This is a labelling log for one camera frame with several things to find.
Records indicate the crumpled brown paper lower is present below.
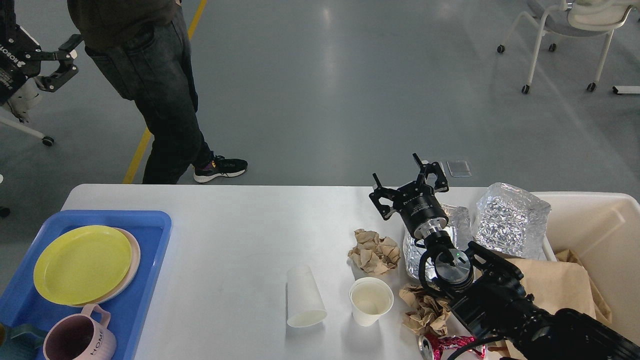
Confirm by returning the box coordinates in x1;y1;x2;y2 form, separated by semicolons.
398;284;451;337

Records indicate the dark green mug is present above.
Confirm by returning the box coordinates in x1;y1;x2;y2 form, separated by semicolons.
0;323;48;360

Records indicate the blue plastic tray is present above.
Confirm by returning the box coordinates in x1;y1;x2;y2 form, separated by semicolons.
0;210;172;360

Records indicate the white wheeled chair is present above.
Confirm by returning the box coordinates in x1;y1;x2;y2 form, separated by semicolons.
496;0;639;94

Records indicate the pink mug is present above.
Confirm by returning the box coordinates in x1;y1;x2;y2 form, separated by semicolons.
42;303;117;360

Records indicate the aluminium foil tray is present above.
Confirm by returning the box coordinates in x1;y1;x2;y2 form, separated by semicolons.
402;203;473;281

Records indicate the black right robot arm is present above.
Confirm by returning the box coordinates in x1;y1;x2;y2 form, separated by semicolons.
369;153;640;360

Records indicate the white chair leg with wheel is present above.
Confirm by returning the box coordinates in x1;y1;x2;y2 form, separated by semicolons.
0;117;55;147

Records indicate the crumpled brown paper ball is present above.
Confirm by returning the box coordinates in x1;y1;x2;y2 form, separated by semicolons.
347;228;401;276

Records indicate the person in dark clothes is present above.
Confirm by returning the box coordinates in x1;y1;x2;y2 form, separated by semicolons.
67;0;249;185

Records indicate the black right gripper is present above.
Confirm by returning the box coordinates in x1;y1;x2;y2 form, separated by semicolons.
369;153;449;239

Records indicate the beige plastic bin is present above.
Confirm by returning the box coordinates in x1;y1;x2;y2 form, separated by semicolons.
535;191;640;343

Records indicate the crushed red can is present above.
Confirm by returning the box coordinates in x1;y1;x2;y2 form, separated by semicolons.
417;333;476;360

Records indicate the beige jacket on chair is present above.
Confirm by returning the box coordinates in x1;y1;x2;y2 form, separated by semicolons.
2;79;42;123

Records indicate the upright white paper cup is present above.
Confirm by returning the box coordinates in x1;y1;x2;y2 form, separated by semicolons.
349;276;394;327

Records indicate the lying white paper cup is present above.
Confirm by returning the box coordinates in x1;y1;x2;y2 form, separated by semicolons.
286;264;327;328

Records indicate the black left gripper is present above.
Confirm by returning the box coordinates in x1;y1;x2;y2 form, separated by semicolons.
0;0;84;106

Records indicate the yellow plate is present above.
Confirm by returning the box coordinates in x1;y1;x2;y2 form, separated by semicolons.
33;225;132;306

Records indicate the crumpled aluminium foil block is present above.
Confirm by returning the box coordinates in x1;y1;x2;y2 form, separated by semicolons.
471;182;552;260

